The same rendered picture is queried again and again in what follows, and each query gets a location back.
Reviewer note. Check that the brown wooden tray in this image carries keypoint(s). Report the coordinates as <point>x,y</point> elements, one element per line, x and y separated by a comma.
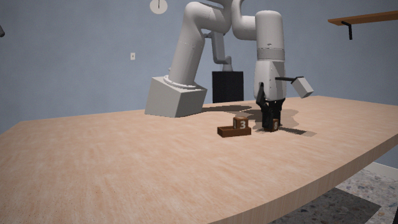
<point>228,131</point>

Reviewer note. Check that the brown cube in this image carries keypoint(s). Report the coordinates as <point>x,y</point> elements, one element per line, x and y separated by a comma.
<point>240,122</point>
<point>275,126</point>

